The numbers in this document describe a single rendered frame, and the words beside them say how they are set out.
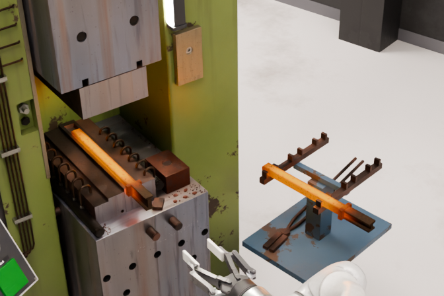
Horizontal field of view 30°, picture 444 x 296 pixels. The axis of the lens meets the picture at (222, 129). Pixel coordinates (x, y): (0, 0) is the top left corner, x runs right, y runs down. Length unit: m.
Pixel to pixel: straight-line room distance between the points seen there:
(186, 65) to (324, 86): 2.43
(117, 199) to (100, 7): 0.60
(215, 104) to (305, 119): 1.94
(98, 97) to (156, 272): 0.63
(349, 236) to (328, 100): 2.05
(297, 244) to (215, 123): 0.47
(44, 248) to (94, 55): 0.69
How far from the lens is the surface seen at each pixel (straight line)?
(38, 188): 2.42
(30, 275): 2.18
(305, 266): 2.61
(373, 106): 4.68
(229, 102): 2.65
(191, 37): 2.43
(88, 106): 2.18
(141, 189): 2.34
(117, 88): 2.20
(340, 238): 2.71
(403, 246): 3.75
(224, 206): 2.88
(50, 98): 2.71
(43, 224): 2.50
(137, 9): 2.14
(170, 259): 2.55
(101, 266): 2.41
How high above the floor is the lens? 2.43
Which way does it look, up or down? 33 degrees down
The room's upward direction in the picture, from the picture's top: 1 degrees counter-clockwise
